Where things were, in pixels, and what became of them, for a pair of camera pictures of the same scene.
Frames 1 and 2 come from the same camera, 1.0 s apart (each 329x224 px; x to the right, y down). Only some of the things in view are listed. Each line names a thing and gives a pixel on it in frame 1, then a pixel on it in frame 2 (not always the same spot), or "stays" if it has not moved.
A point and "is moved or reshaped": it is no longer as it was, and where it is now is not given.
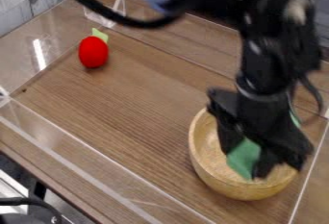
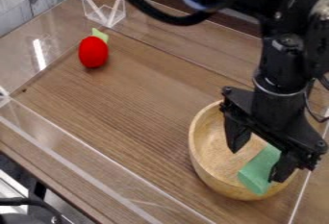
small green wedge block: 100,35 stays
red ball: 92,51 stays
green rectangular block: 245,154 is moved or reshaped
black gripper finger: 266,162 -> 282,168
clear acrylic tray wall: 47,155 stays
